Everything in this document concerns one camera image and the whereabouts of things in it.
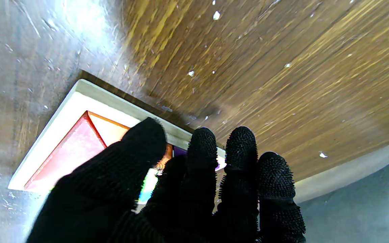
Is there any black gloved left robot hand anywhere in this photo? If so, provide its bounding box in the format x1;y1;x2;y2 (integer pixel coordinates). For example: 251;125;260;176
26;117;306;243

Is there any green tangram square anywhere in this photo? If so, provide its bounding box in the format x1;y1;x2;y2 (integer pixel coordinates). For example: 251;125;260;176
140;168;159;199

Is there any purple tangram triangle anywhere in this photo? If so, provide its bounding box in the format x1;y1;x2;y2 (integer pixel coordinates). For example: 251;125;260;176
173;146;221;171

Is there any orange tangram parallelogram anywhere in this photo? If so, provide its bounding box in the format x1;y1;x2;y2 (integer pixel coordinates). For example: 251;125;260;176
87;111;173;169

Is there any large red tangram triangle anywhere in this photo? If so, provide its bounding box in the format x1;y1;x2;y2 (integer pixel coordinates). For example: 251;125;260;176
24;111;107;190

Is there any square wooden tangram tray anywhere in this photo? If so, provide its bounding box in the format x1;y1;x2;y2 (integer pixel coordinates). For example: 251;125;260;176
8;79;227;205

